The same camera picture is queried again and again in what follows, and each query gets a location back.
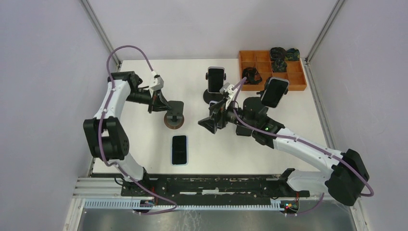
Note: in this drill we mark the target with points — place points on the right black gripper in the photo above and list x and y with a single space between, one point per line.
219 110

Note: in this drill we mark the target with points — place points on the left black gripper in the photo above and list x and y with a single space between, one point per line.
158 102

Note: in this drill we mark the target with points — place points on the brown base phone stand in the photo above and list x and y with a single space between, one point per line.
174 118

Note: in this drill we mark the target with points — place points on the blue case phone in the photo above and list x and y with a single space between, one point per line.
179 152

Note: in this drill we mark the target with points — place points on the lilac case phone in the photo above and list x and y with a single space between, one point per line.
215 106

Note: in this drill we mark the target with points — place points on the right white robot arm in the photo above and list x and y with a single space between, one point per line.
342 175

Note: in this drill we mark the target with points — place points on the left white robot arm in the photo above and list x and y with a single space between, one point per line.
107 139

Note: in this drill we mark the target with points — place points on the rear middle phone stand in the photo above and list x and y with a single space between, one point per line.
208 97

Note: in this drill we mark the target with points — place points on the rear middle phone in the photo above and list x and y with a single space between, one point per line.
215 77

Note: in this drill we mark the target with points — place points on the right tilted phone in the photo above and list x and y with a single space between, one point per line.
275 88

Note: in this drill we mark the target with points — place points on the black rolled item in tray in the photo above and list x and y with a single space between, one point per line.
252 76

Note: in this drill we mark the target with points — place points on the orange compartment tray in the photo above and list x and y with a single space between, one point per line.
260 60

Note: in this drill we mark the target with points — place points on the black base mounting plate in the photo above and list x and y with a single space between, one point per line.
190 189

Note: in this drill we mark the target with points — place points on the green rolled item middle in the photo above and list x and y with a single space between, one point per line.
279 66

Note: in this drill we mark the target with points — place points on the dark rolled item top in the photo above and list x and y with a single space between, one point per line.
277 53

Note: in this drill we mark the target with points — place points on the green rolled item corner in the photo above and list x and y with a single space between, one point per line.
292 54

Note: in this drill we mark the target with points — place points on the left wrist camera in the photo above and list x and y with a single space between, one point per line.
156 83

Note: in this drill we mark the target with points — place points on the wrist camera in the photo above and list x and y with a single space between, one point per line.
228 91
156 83

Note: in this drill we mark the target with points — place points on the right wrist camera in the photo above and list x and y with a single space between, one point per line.
228 91

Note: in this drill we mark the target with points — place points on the white cable duct rail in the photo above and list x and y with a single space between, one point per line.
143 205

